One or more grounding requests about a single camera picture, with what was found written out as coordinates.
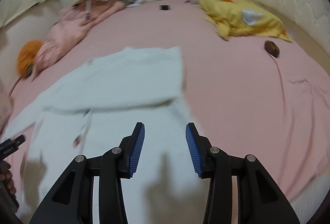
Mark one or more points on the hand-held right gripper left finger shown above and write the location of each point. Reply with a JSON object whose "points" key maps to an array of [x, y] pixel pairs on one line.
{"points": [[136, 149]]}

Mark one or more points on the crumpled pink duvet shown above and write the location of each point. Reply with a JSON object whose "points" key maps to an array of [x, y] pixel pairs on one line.
{"points": [[67, 30]]}

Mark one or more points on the small brown device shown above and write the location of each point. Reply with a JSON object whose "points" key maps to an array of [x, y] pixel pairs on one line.
{"points": [[272, 48]]}

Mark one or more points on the small black box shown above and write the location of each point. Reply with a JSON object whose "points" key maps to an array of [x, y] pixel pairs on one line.
{"points": [[164, 7]]}

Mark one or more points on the yellow pillow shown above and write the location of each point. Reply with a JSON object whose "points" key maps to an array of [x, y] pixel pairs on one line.
{"points": [[226, 12]]}

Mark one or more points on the pink bed sheet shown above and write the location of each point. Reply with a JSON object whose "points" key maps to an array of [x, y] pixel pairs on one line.
{"points": [[245, 97]]}

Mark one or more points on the person's white fleece clothing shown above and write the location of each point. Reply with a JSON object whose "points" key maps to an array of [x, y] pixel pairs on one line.
{"points": [[309, 203]]}

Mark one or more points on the white fleece garment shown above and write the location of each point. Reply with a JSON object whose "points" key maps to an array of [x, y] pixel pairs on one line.
{"points": [[116, 79]]}

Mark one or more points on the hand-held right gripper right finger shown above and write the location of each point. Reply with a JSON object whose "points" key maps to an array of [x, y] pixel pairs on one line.
{"points": [[193, 151]]}

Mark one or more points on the person's left hand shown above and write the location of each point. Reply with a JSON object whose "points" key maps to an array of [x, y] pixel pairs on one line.
{"points": [[7, 182]]}

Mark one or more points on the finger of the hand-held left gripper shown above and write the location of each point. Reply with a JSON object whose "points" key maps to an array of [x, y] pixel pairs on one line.
{"points": [[11, 146]]}

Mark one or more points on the orange plush pillow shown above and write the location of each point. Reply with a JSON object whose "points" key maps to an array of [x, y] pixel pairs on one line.
{"points": [[25, 55]]}

